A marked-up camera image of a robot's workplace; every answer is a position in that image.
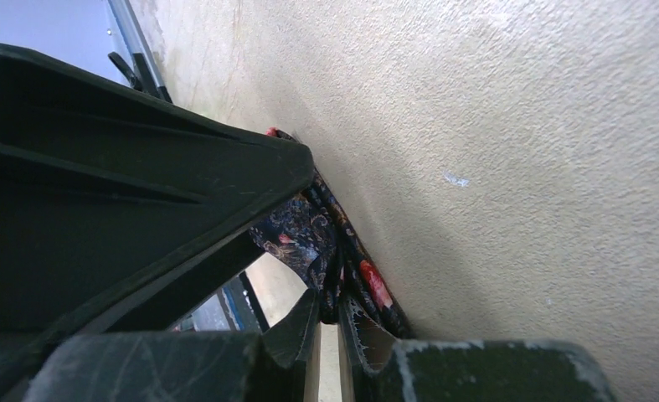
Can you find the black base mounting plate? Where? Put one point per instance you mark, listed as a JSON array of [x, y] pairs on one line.
[[233, 307]]

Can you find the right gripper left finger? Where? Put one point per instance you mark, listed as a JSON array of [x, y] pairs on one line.
[[278, 365]]

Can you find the dark floral patterned tie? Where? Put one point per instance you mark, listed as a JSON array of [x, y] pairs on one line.
[[312, 235]]

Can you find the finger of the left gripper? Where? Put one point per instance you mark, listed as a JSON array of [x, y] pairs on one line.
[[119, 212]]

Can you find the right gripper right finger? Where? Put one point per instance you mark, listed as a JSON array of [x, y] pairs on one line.
[[376, 366]]

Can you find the aluminium frame rail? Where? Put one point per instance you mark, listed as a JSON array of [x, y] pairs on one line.
[[132, 56]]

